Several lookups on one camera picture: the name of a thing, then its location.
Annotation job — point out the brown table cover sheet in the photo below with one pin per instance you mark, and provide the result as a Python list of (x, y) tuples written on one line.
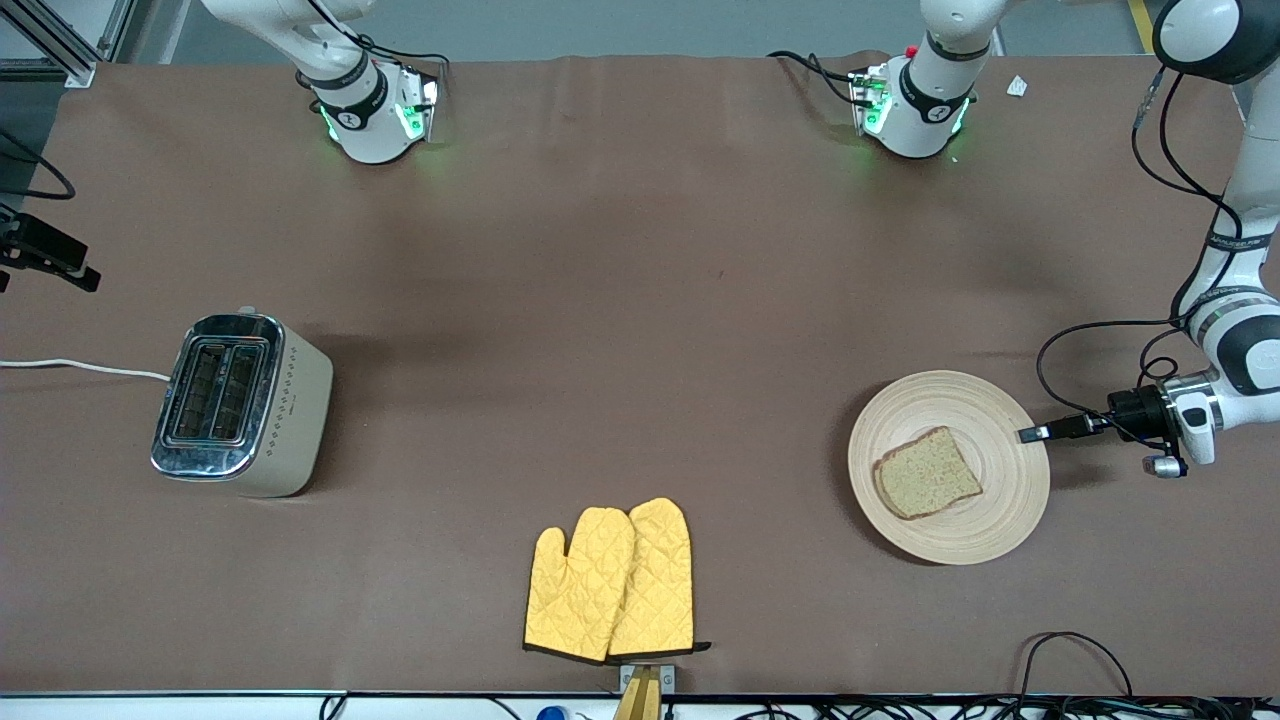
[(640, 200)]

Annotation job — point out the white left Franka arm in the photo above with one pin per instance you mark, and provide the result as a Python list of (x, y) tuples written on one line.
[(1255, 190)]

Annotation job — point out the base connector panel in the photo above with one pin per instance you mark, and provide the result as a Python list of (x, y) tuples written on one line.
[(868, 100), (420, 105)]

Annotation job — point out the beige chrome two-slot toaster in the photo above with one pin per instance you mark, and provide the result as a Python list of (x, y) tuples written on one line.
[(290, 420)]

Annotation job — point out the brown toast slice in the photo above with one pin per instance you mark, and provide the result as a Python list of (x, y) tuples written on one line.
[(930, 475)]

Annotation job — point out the small white paper tag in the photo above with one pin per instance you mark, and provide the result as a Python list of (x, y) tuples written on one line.
[(1017, 86)]

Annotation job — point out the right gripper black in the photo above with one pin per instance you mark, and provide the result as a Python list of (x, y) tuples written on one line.
[(42, 244)]

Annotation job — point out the right base connector panel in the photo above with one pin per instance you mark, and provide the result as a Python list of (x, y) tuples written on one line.
[(420, 105)]

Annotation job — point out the yellow quilted oven mitt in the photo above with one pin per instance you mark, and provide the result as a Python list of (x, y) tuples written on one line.
[(575, 590), (660, 580)]

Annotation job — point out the small metal bracket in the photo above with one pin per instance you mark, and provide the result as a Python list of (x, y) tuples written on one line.
[(666, 678)]

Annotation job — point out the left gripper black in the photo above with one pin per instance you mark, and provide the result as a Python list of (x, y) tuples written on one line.
[(1134, 409)]

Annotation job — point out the left base connector panel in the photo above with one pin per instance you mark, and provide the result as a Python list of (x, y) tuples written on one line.
[(868, 100)]

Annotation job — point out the round light wooden plate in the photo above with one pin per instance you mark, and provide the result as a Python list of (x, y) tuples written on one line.
[(1000, 500)]

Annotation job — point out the yellow wooden stick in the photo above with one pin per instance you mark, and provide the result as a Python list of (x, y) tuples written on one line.
[(640, 700)]

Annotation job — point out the aluminium frame profile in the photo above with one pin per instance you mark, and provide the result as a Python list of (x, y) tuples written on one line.
[(60, 50)]

